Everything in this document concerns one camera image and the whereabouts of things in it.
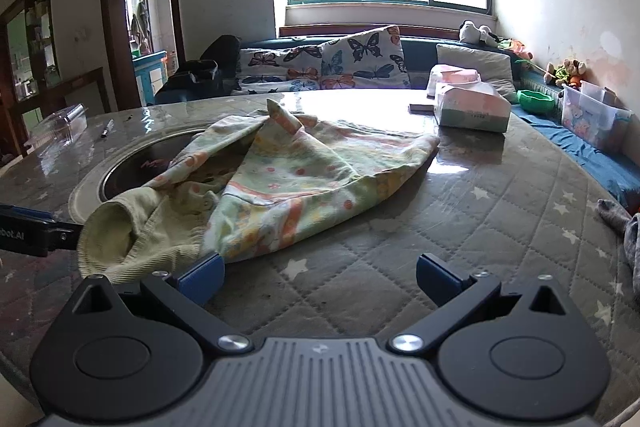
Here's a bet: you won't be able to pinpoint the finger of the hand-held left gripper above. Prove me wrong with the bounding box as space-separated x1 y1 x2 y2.
46 221 84 256
0 204 57 224

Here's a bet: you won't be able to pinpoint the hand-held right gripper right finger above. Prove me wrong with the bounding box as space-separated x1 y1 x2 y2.
389 252 577 355

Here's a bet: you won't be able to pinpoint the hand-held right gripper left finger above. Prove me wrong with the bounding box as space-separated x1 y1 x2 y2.
64 252 254 355

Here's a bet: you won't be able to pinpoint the patterned green children's garment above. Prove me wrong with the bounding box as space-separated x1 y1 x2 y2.
77 98 441 285

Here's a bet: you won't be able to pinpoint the hanging clothes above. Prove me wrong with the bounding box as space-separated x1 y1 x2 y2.
131 1 151 52

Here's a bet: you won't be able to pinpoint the clear plastic container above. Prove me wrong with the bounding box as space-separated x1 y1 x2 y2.
27 103 90 155

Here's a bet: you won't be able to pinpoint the round metal table stove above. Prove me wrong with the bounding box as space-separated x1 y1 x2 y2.
67 129 211 225

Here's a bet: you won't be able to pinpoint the wooden framed board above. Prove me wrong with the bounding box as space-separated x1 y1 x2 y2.
37 67 111 118

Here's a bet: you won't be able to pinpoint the dark wooden cabinet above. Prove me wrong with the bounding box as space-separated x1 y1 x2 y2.
0 0 63 158

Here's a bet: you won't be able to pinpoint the large tissue pack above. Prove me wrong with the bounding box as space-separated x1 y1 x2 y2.
432 82 512 134

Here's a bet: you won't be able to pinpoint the blue cabinet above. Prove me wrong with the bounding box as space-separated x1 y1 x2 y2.
132 49 168 106

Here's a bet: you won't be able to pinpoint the grey sock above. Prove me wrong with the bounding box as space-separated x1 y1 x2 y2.
596 198 640 298

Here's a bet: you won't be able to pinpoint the blue sofa sheet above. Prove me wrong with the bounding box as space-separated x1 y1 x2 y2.
517 107 640 205

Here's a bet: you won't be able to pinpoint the green bowl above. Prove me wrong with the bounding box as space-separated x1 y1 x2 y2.
516 90 556 114

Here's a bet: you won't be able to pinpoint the small pink tissue pack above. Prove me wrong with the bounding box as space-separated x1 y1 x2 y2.
426 64 482 98

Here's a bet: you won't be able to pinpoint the black bag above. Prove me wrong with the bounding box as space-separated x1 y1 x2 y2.
155 34 242 105

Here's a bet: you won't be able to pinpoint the grey pillow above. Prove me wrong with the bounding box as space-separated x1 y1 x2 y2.
436 44 518 102

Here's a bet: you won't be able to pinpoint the clear plastic storage box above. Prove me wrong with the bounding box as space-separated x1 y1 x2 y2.
560 81 633 150

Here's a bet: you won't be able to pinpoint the long butterfly print pillow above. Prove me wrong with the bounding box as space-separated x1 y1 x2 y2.
239 46 323 94

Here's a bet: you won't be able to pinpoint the large butterfly print pillow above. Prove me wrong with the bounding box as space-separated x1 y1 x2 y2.
320 25 412 90

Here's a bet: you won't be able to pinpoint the orange and green plush toy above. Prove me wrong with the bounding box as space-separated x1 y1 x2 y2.
500 38 533 60

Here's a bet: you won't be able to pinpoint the brown plush toys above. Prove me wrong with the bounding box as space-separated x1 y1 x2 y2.
543 58 588 88

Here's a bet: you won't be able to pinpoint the white and black plush dog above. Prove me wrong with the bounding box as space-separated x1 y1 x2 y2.
459 20 501 48

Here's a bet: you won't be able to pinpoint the dark wooden door frame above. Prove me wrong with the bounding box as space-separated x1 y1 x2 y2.
99 0 186 110

